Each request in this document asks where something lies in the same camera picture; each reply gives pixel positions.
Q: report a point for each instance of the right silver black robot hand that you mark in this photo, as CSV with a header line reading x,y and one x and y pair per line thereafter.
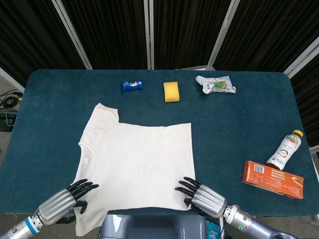
x,y
209,200

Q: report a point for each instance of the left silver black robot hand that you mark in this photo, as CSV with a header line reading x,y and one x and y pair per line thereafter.
x,y
56,206

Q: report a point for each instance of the white T-shirt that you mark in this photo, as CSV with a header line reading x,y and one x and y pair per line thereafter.
x,y
139,154

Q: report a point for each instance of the blue printed carton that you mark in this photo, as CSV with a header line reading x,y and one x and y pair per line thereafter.
x,y
213,230

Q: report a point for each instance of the white table leg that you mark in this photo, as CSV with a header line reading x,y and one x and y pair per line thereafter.
x,y
221,229

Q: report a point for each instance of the grey-blue robot torso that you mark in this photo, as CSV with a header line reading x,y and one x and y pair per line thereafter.
x,y
154,229

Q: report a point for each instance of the orange cardboard box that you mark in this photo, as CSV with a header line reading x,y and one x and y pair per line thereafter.
x,y
274,178

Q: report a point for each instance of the white drink bottle yellow cap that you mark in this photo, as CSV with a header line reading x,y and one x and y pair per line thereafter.
x,y
286,149

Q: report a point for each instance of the black floor power box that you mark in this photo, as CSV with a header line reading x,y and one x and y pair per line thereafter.
x,y
6,122

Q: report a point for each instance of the yellow sponge block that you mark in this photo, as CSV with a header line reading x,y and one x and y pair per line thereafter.
x,y
171,92

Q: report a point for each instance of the crumpled white green packet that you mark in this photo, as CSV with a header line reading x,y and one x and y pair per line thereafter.
x,y
214,85

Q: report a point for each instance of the blue snack packet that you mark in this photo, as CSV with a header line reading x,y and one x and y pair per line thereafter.
x,y
131,85

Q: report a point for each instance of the black partition screen panel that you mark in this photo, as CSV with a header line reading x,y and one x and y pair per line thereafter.
x,y
269,32
112,32
187,32
309,99
30,37

